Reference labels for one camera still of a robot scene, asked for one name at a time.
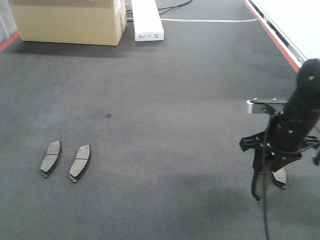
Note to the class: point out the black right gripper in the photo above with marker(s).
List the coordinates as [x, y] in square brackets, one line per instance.
[288, 129]

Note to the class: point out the brake pad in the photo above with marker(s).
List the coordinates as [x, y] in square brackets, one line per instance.
[51, 158]
[261, 174]
[279, 178]
[80, 163]

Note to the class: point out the dark grey conveyor belt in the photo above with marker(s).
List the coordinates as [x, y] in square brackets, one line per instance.
[163, 120]

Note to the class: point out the long white carton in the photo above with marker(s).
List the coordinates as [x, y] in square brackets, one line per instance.
[146, 21]

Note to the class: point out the brown cardboard box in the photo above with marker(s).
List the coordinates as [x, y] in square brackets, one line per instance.
[88, 22]

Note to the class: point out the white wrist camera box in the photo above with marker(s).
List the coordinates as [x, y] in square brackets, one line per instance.
[265, 106]

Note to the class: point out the red conveyor side rail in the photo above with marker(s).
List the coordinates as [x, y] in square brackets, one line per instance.
[289, 56]

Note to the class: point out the red conveyor left rail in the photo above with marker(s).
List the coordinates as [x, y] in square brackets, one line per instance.
[6, 43]

